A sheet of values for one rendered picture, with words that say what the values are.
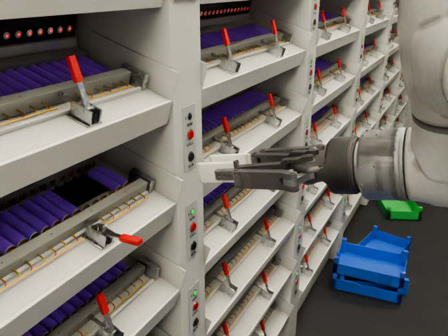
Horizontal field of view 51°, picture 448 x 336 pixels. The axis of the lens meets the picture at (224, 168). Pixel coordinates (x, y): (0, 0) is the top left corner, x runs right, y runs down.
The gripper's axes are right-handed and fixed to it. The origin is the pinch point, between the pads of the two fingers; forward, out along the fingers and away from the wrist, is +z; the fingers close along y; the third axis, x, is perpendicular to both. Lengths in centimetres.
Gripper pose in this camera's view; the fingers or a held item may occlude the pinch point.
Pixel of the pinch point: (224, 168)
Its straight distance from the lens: 69.8
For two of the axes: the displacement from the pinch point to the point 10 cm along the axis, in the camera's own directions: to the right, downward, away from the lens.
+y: -4.7, 3.3, -8.2
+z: -8.7, 0.2, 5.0
